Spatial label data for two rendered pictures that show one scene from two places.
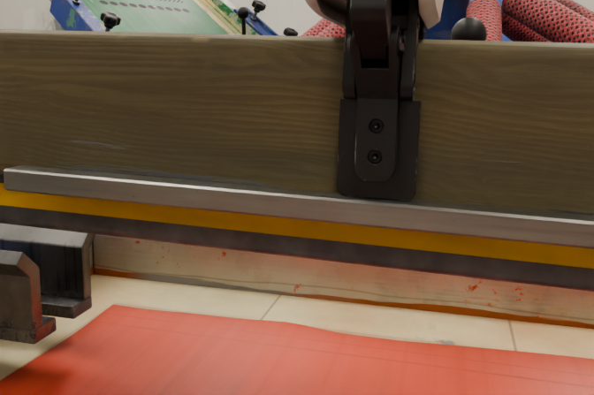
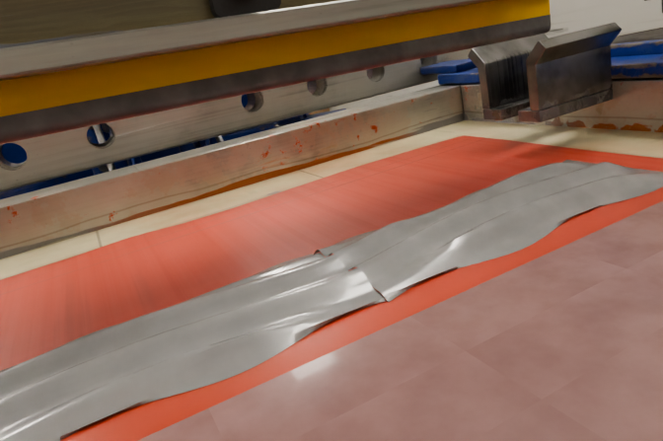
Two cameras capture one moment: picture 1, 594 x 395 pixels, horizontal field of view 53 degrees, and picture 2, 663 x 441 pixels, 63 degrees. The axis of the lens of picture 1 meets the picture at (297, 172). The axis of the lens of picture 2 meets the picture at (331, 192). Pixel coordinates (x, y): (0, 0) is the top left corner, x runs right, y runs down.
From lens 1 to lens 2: 13 cm
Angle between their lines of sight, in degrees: 38
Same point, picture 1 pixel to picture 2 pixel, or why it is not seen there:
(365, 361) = (230, 223)
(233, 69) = not seen: outside the picture
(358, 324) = (194, 213)
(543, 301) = (317, 146)
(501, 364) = (323, 185)
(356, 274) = (166, 180)
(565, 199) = not seen: outside the picture
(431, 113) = not seen: outside the picture
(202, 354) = (74, 284)
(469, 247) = (321, 50)
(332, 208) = (221, 27)
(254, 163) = (116, 9)
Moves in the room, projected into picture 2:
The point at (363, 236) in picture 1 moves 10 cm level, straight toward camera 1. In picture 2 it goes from (237, 65) to (362, 41)
